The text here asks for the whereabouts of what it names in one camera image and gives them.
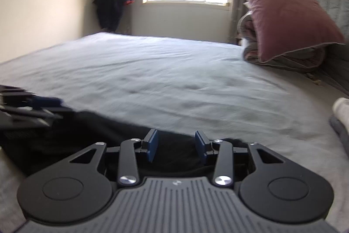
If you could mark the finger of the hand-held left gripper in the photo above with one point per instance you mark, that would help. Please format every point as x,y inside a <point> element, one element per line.
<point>46,102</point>

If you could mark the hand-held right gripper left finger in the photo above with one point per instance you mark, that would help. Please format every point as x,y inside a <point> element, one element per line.
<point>152,145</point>

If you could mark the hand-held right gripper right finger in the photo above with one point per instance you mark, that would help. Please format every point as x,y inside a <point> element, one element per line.
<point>201,147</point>

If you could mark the black garment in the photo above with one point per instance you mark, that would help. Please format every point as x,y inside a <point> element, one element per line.
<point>81,134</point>

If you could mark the folded grey pink quilt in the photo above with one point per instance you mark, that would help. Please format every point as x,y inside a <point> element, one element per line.
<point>246,31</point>

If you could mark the small brown object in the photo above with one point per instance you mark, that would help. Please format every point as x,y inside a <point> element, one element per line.
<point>315,79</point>

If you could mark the folded grey garment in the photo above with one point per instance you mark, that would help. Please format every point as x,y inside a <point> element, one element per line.
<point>340,134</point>

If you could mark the folded white garment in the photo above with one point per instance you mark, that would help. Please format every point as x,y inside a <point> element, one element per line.
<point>342,110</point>

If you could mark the pink velvet pillow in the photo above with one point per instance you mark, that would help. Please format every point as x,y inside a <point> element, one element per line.
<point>289,20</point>

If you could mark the grey quilted headboard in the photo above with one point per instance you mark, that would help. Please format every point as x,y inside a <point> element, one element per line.
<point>335,3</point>

